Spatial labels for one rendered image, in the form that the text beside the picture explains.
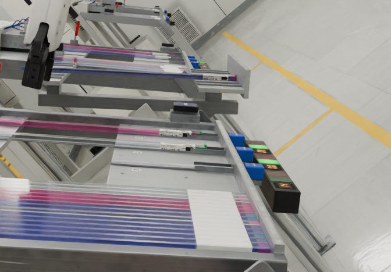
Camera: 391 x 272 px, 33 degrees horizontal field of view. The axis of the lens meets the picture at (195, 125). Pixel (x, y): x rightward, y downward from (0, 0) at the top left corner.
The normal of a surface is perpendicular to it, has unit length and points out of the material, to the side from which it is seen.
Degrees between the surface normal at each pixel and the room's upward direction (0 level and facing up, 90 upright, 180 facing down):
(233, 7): 90
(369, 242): 0
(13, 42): 90
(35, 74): 90
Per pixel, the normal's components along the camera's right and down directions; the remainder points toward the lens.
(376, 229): -0.63, -0.75
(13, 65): 0.07, 0.21
